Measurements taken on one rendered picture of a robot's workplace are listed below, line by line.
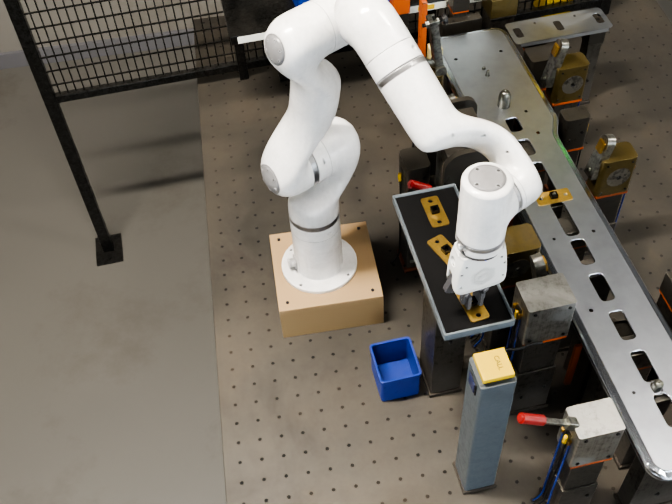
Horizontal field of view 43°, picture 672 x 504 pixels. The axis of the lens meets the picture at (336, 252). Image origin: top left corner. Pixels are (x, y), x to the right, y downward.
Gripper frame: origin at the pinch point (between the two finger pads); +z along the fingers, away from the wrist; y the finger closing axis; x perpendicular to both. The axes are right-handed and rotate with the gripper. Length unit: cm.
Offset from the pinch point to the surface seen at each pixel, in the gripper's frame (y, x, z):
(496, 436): -0.9, -17.4, 24.3
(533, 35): 62, 88, 19
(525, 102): 46, 64, 19
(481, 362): -3.9, -12.7, 2.4
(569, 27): 73, 88, 19
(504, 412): -0.2, -17.4, 15.0
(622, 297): 36.4, 0.0, 18.4
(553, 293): 18.0, -0.5, 7.4
